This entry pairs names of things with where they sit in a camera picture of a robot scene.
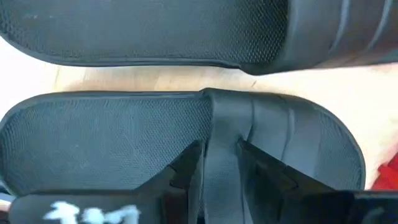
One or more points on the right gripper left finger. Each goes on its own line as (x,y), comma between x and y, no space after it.
(183,180)

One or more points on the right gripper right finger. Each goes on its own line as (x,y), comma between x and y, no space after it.
(264,186)

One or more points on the black slide sandal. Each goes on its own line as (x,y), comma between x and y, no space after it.
(93,140)
(155,31)

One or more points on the red plastic bin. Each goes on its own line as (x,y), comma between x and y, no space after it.
(388,177)

